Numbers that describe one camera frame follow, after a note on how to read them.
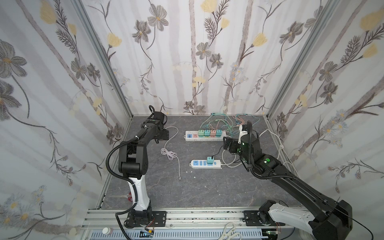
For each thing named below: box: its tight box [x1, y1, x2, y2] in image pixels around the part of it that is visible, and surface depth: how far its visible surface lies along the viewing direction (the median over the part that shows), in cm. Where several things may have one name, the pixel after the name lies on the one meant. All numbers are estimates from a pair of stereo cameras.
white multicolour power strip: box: [183, 130, 226, 142], surface depth 106 cm
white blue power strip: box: [189, 159, 222, 169], surface depth 92 cm
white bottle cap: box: [102, 227, 111, 235], surface depth 69 cm
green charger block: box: [198, 129, 205, 137], surface depth 104 cm
